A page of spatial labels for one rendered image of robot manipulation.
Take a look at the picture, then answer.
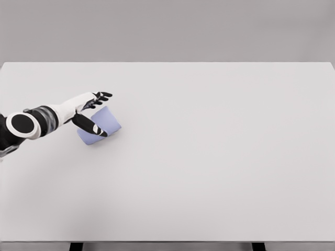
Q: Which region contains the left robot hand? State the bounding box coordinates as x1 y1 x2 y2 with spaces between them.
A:
71 91 113 138

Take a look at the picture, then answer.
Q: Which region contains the light blue cup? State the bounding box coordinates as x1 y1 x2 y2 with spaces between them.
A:
76 106 122 145

